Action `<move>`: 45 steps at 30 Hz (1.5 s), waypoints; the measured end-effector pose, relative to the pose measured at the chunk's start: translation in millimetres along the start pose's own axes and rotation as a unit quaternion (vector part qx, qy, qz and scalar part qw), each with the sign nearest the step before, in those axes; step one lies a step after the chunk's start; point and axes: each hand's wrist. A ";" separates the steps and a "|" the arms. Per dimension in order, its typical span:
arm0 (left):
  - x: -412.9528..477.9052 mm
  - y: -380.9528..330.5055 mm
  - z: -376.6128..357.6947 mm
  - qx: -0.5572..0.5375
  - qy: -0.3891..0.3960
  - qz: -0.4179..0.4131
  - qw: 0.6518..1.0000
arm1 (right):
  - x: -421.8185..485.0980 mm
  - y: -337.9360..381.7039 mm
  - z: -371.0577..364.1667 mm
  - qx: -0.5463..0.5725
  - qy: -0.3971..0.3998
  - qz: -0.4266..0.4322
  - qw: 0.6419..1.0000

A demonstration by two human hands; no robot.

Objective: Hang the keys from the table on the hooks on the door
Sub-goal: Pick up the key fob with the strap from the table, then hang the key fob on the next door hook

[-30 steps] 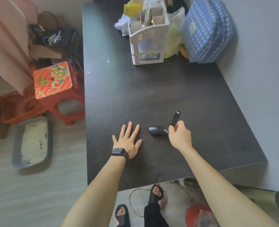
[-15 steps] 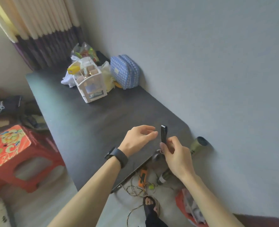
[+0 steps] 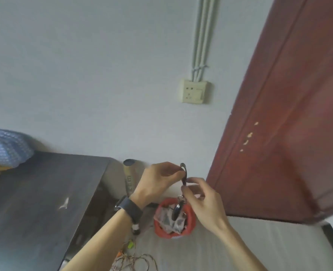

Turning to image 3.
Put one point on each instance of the long black tube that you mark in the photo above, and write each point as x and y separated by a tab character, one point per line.
131	177

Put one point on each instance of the white wall conduit pipes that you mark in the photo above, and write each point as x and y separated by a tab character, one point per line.
204	33

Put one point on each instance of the black wrist watch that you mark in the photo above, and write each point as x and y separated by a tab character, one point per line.
131	208

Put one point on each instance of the person's left hand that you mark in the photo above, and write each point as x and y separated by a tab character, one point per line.
155	183

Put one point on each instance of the blue dotted pouch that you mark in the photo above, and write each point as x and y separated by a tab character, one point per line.
5	146

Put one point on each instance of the person's right hand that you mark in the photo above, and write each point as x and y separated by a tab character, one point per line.
208	208

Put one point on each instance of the beige wall socket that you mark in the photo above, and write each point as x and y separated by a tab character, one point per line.
194	91

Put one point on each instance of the pink waste basket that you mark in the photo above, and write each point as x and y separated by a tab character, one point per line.
166	234

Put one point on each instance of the crumpled paper trash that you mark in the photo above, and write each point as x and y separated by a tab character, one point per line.
165	218

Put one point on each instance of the dark red wooden door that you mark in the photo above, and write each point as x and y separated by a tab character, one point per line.
290	124

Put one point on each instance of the person's left forearm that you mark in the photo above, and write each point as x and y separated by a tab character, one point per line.
98	245

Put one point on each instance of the person's right forearm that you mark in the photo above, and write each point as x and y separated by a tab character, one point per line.
240	254

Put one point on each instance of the orange handheld device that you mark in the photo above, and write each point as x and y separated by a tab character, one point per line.
120	254

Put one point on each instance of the small green gadget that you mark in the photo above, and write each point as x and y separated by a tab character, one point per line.
130	244

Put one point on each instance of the dark grey table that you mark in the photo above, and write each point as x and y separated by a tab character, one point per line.
28	217

